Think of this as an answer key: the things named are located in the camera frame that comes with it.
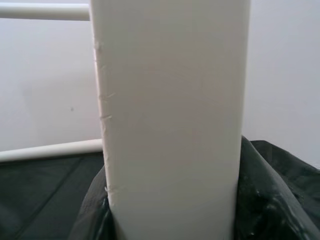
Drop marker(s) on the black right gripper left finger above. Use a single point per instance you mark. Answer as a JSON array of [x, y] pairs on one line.
[[95, 215]]

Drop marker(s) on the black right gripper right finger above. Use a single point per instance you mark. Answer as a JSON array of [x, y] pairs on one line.
[[272, 200]]

